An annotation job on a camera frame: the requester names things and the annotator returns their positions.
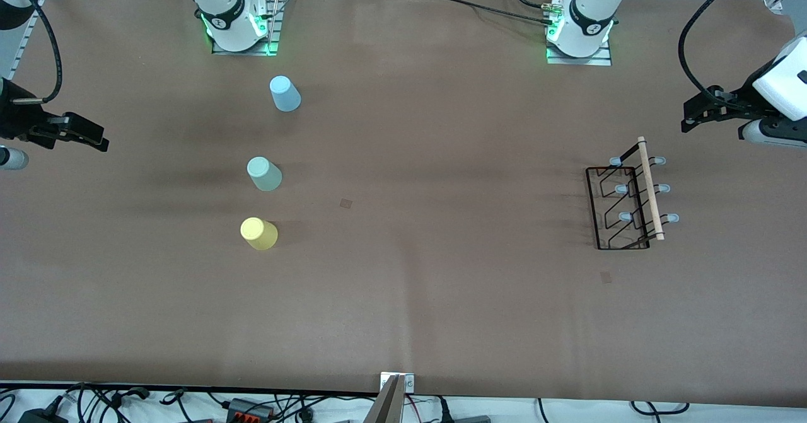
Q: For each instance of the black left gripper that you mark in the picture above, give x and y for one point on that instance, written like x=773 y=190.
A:
x=736 y=103

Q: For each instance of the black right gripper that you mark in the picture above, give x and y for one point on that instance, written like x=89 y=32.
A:
x=14 y=120

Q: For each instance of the mint green plastic cup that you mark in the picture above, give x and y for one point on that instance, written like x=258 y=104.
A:
x=265 y=176

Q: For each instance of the yellow plastic cup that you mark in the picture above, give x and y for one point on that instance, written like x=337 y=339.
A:
x=258 y=234

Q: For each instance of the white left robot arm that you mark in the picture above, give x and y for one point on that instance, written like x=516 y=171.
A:
x=586 y=19

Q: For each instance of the light blue plastic cup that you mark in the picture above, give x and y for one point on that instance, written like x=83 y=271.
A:
x=285 y=95

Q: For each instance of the perforated metal strip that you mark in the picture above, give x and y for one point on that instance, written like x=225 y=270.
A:
x=28 y=38

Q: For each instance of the black power adapter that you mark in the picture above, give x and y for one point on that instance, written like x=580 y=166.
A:
x=41 y=415

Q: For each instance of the black connector with orange tabs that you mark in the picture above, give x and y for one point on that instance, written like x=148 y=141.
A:
x=249 y=408

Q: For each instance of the black plug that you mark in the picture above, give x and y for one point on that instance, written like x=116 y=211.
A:
x=444 y=410

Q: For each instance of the grey slanted beam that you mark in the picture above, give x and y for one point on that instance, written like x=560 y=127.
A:
x=386 y=407

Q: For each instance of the left arm aluminium base plate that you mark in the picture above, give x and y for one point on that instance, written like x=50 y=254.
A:
x=599 y=60

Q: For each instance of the right arm aluminium base plate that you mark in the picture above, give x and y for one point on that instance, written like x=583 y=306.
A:
x=275 y=13

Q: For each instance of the small metal table bracket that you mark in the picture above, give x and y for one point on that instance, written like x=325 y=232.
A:
x=408 y=382

